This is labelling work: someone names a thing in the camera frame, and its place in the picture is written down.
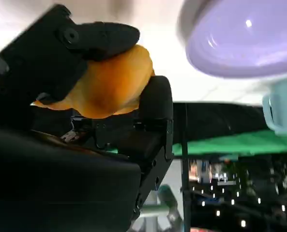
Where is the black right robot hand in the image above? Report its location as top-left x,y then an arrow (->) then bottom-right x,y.
0,3 -> 175,232

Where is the lilac plate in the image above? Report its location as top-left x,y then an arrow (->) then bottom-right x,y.
177,0 -> 287,79

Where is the black upright pole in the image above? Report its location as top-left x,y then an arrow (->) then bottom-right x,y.
180,103 -> 192,232

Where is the black backdrop cloth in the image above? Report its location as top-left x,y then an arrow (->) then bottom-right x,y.
173,102 -> 270,145

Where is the teal green machine part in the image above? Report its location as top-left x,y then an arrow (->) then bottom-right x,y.
157,184 -> 184,228

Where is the green cloth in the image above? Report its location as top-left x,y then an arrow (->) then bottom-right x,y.
171,129 -> 287,157

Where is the pale green mug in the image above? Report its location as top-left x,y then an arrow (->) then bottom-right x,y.
261,77 -> 287,136

